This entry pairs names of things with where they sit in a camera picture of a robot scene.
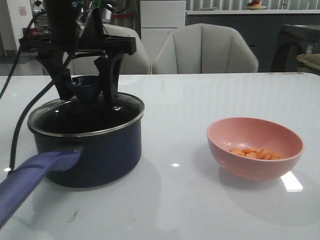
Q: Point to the dark blue saucepan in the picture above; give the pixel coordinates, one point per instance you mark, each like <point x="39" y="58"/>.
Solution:
<point x="75" y="162"/>

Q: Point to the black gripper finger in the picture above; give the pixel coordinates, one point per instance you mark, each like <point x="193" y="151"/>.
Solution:
<point x="52" y="65"/>
<point x="109" y="71"/>

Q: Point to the pink wall notice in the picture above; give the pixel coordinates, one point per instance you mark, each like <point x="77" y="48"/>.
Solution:
<point x="22" y="11"/>

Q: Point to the beige upholstered chair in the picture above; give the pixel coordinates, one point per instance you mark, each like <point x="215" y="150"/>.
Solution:
<point x="204" y="49"/>
<point x="135" y="64"/>

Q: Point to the left beige upholstered chair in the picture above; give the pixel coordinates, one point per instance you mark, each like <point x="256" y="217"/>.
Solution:
<point x="135" y="64"/>

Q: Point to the fruit bowl on counter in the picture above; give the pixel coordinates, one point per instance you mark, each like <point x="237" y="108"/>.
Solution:
<point x="255" y="5"/>

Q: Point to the right beige upholstered chair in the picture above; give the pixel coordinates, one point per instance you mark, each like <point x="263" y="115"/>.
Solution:
<point x="204" y="49"/>

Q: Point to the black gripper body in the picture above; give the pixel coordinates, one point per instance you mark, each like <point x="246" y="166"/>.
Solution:
<point x="78" y="23"/>

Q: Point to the orange ham slices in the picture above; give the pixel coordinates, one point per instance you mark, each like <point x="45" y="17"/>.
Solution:
<point x="257" y="153"/>

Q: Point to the dark kitchen counter cabinet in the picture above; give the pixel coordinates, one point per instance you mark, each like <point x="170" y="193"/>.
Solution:
<point x="276" y="37"/>

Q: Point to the pink bowl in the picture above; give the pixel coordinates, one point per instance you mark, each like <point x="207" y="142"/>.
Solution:
<point x="245" y="132"/>

